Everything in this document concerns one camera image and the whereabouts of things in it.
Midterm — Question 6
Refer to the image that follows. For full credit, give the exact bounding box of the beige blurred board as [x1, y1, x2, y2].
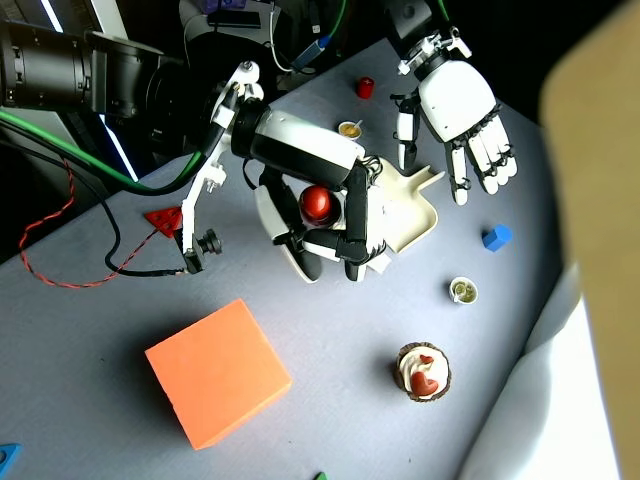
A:
[542, 0, 640, 480]

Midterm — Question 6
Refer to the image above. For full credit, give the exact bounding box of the cream plastic dustpan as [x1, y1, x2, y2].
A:
[369, 155, 446, 255]

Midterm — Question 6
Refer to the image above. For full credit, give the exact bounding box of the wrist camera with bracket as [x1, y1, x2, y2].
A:
[179, 59, 266, 275]

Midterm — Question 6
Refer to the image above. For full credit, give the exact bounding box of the grey table cloth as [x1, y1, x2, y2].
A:
[0, 39, 584, 480]

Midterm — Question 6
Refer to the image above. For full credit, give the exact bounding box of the flat blue toy block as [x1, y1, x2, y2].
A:
[0, 442, 22, 480]

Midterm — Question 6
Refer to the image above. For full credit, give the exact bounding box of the toy cupcake with cream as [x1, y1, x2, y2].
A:
[393, 341, 454, 402]

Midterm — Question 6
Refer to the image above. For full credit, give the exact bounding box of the red triangle block with holes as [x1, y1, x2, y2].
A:
[143, 205, 185, 239]

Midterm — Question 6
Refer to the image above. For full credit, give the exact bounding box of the thin white cable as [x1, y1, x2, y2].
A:
[268, 4, 296, 74]

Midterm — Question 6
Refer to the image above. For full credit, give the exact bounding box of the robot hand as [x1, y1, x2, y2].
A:
[391, 58, 519, 206]
[244, 107, 392, 285]

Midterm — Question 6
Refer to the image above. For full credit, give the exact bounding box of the orange cube block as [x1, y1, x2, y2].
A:
[144, 298, 294, 451]

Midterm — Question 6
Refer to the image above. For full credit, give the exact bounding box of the red black twisted cable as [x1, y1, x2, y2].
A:
[18, 159, 184, 289]

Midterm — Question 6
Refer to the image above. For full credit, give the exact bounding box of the patterned toy bowl with spoon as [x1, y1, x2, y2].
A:
[448, 275, 479, 305]

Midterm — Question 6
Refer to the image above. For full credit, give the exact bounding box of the grey blue cable plug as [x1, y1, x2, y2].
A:
[289, 34, 334, 71]

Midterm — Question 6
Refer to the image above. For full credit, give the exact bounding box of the thick green cable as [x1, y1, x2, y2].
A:
[0, 0, 350, 196]

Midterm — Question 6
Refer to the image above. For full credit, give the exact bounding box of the yellow filled toy bowl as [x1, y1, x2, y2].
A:
[337, 119, 365, 141]

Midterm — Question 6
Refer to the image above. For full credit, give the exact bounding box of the blue hexagonal prism block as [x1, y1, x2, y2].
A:
[481, 224, 514, 253]

